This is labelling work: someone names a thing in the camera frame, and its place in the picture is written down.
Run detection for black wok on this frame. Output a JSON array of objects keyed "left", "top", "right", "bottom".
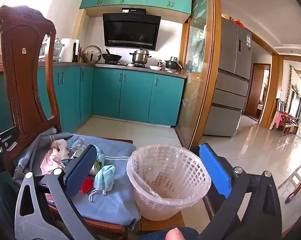
[{"left": 102, "top": 49, "right": 123, "bottom": 62}]

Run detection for gas stove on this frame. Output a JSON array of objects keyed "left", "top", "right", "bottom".
[{"left": 104, "top": 60, "right": 151, "bottom": 68}]

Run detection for clear plastic bag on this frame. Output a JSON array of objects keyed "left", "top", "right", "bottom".
[{"left": 67, "top": 134, "right": 92, "bottom": 155}]

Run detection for wooden doorway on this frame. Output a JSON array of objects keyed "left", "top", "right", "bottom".
[{"left": 244, "top": 63, "right": 272, "bottom": 123}]

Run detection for dark wooden armchair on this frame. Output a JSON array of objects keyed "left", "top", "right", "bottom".
[{"left": 275, "top": 100, "right": 299, "bottom": 137}]

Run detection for pink printed packet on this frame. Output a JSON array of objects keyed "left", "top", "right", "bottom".
[{"left": 40, "top": 149, "right": 66, "bottom": 175}]

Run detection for steel pan lid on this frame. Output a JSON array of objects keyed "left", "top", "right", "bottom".
[{"left": 82, "top": 45, "right": 102, "bottom": 64}]

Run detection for white dish rack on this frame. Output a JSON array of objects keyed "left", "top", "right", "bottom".
[{"left": 39, "top": 39, "right": 65, "bottom": 62}]

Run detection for white electric kettle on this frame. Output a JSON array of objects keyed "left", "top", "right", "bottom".
[{"left": 59, "top": 38, "right": 80, "bottom": 62}]

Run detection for slatted wooden chair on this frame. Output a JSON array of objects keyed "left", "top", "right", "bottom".
[{"left": 278, "top": 159, "right": 301, "bottom": 204}]

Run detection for blue-grey striped cloth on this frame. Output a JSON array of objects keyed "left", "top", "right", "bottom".
[{"left": 13, "top": 127, "right": 141, "bottom": 230}]

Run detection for carved wooden chair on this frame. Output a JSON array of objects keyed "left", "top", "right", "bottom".
[{"left": 0, "top": 5, "right": 141, "bottom": 240}]

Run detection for glass sliding door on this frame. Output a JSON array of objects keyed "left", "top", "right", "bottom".
[{"left": 175, "top": 0, "right": 222, "bottom": 148}]

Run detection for white mesh wastebasket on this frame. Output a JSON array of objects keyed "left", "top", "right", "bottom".
[{"left": 126, "top": 144, "right": 211, "bottom": 222}]

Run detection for red wrapper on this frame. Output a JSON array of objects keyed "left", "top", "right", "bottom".
[{"left": 80, "top": 177, "right": 95, "bottom": 195}]

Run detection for black range hood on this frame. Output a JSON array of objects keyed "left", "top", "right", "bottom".
[{"left": 103, "top": 8, "right": 161, "bottom": 51}]

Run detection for pink hanging cloth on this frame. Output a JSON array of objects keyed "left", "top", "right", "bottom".
[{"left": 270, "top": 111, "right": 282, "bottom": 130}]

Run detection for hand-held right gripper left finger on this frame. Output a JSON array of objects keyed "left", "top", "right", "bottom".
[{"left": 14, "top": 144, "right": 100, "bottom": 240}]

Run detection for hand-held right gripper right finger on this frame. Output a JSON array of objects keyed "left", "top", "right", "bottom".
[{"left": 190, "top": 143, "right": 283, "bottom": 240}]

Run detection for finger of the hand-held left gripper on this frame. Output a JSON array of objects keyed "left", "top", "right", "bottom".
[{"left": 0, "top": 126, "right": 19, "bottom": 152}]

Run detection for person's right hand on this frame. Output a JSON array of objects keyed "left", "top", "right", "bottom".
[{"left": 165, "top": 227, "right": 184, "bottom": 240}]

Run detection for silver refrigerator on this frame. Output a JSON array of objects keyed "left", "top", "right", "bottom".
[{"left": 203, "top": 17, "right": 253, "bottom": 137}]

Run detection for black cooking pot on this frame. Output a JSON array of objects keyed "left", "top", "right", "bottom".
[{"left": 165, "top": 57, "right": 182, "bottom": 71}]

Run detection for tissue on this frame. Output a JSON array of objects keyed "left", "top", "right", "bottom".
[{"left": 51, "top": 139, "right": 71, "bottom": 157}]

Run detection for steel stockpot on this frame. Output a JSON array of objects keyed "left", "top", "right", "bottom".
[{"left": 129, "top": 48, "right": 152, "bottom": 64}]

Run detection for green garland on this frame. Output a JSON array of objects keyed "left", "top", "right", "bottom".
[{"left": 285, "top": 66, "right": 294, "bottom": 110}]

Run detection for teal lower cabinets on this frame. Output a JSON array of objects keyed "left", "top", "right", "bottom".
[{"left": 0, "top": 64, "right": 187, "bottom": 133}]

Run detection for clear blue wrapper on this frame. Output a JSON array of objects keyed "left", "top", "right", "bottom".
[{"left": 89, "top": 164, "right": 116, "bottom": 202}]

